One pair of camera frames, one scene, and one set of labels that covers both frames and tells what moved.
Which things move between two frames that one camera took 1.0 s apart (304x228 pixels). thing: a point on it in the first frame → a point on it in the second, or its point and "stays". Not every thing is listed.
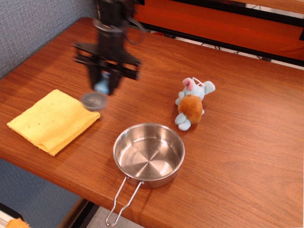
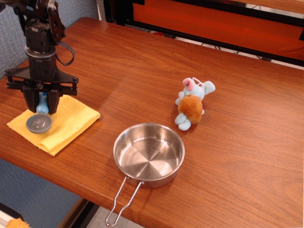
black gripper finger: (114, 79) → (53, 98)
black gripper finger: (95, 73) → (32, 96)
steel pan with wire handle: (149, 154) stays
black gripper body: (110, 53) → (42, 75)
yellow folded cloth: (53, 120) stays
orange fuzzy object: (17, 223) stays
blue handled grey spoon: (96, 100) → (41, 122)
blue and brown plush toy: (190, 101) stays
